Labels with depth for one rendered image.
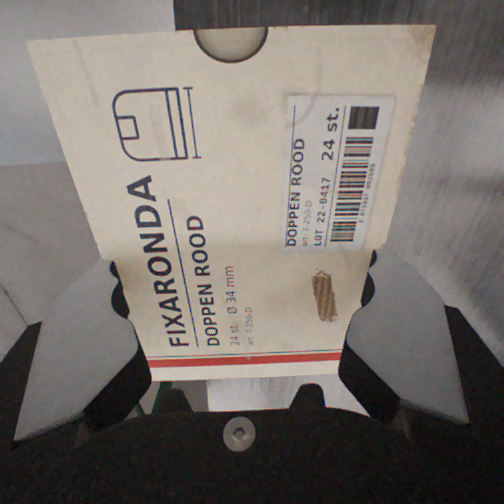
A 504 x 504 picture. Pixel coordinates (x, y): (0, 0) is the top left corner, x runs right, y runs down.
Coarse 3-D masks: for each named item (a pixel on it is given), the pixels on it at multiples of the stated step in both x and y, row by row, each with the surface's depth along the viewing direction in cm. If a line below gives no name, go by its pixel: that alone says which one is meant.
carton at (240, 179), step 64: (64, 64) 7; (128, 64) 7; (192, 64) 7; (256, 64) 7; (320, 64) 8; (384, 64) 8; (64, 128) 8; (128, 128) 8; (192, 128) 8; (256, 128) 8; (320, 128) 8; (384, 128) 8; (128, 192) 9; (192, 192) 9; (256, 192) 9; (320, 192) 9; (384, 192) 10; (128, 256) 11; (192, 256) 11; (256, 256) 11; (320, 256) 11; (192, 320) 13; (256, 320) 13; (320, 320) 13
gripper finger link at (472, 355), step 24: (456, 312) 7; (456, 336) 7; (456, 360) 6; (480, 360) 6; (480, 384) 5; (408, 408) 5; (480, 408) 5; (408, 432) 5; (432, 432) 5; (456, 432) 5; (480, 432) 5; (432, 456) 4; (456, 456) 4; (480, 456) 4; (456, 480) 4; (480, 480) 4
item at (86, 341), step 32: (96, 288) 9; (64, 320) 8; (96, 320) 8; (128, 320) 8; (64, 352) 7; (96, 352) 7; (128, 352) 7; (32, 384) 6; (64, 384) 6; (96, 384) 6; (128, 384) 6; (32, 416) 5; (64, 416) 5; (96, 416) 6
